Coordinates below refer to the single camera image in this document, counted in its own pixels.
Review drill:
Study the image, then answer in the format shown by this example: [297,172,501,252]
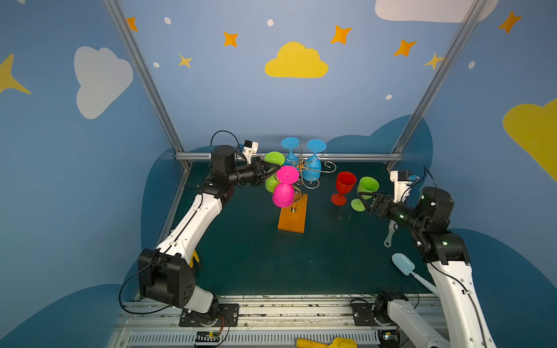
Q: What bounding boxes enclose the green wine glass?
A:
[264,152,286,194]
[350,176,380,213]

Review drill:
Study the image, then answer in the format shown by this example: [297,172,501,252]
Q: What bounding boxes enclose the pink wine glass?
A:
[272,166,300,208]

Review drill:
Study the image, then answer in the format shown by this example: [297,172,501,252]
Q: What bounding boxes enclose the red wine glass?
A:
[331,171,357,206]

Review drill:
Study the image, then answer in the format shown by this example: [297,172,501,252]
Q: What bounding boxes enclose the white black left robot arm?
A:
[138,145,285,321]

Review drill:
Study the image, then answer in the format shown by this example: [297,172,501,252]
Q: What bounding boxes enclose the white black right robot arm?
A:
[358,187,495,347]

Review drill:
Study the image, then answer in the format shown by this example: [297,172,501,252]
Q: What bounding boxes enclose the left blue wine glass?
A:
[281,137,300,167]

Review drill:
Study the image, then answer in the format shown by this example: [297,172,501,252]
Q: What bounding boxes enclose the blue wine glass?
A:
[303,139,326,184]
[281,137,300,167]

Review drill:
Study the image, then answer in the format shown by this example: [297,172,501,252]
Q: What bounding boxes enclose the right blue wine glass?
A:
[303,139,326,184]

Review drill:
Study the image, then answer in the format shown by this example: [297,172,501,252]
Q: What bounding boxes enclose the orange wooden rack base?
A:
[278,194,308,234]

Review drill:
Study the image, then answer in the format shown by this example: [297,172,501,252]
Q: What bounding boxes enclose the white dish brush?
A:
[383,220,398,248]

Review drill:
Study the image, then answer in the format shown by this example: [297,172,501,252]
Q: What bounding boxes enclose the light blue scoop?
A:
[391,253,440,297]

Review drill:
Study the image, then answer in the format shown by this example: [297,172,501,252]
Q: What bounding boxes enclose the yellow black work glove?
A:
[189,250,200,268]

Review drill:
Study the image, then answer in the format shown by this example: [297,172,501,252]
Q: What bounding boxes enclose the yellow tool at front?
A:
[296,336,358,348]

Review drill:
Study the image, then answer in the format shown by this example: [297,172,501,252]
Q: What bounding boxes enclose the aluminium front base rails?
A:
[108,294,403,347]

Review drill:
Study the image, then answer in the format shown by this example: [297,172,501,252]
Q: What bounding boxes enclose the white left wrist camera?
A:
[242,140,259,165]

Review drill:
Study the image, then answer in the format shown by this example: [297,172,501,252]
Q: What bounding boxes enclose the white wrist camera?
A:
[390,171,419,203]
[242,140,259,165]

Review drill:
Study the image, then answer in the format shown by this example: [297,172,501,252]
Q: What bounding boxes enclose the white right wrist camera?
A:
[390,171,419,203]

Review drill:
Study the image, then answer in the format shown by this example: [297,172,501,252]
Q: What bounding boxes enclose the gold wire glass rack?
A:
[285,139,337,213]

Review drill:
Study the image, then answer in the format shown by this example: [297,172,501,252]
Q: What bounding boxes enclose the aluminium right corner post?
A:
[385,0,488,171]

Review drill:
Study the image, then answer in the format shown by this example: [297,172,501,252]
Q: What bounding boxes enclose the aluminium corner post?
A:
[102,0,184,155]
[385,0,488,171]

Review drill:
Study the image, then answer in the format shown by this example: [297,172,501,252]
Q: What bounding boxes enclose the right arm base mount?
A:
[349,291,408,326]

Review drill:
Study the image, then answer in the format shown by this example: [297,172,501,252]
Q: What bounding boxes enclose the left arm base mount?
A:
[178,303,239,327]

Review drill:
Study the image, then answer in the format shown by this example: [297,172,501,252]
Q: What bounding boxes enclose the aluminium left corner post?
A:
[102,0,184,155]

